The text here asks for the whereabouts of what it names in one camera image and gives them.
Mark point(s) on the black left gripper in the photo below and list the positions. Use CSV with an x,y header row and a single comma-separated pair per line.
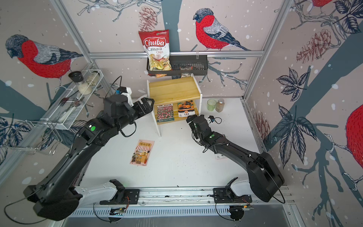
x,y
144,110

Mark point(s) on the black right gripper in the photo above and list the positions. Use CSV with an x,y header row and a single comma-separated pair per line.
x,y
192,117

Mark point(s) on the pink flower field seed bag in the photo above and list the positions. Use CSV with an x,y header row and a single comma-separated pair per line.
x,y
165,113

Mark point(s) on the orange marigold seed bag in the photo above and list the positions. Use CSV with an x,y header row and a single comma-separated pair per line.
x,y
186,108

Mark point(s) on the purple flower seed bag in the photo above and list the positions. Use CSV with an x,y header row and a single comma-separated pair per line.
x,y
220,156

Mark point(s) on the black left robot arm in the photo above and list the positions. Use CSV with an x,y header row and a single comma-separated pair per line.
x,y
55,197

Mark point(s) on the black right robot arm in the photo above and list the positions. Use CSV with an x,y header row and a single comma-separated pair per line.
x,y
265,178

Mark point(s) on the white wooden two-tier shelf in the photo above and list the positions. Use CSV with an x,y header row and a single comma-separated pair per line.
x,y
174,91

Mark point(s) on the red Chuba cassava chips bag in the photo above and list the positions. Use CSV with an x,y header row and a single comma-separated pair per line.
x,y
157,47

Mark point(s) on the green glass cup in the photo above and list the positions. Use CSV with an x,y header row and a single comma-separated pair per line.
x,y
211,104

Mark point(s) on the brown spice jar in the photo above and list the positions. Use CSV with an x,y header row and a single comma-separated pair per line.
x,y
220,105

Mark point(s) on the black hanging basket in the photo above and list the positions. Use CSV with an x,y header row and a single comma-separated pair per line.
x,y
197,65

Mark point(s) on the black lid spice jar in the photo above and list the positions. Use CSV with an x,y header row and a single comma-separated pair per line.
x,y
83,87

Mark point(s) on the metal spoon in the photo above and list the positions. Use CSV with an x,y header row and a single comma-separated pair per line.
x,y
69,110

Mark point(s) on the metal fork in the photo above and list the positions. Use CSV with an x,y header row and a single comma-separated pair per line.
x,y
66,99

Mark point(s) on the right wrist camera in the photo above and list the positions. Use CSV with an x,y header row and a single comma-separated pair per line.
x,y
210,119

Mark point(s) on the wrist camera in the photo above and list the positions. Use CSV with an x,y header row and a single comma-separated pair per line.
x,y
210,119
126,91

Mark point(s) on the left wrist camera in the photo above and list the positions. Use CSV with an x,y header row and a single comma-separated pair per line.
x,y
126,91

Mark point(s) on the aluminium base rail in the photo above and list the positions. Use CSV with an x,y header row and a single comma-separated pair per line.
x,y
181,201

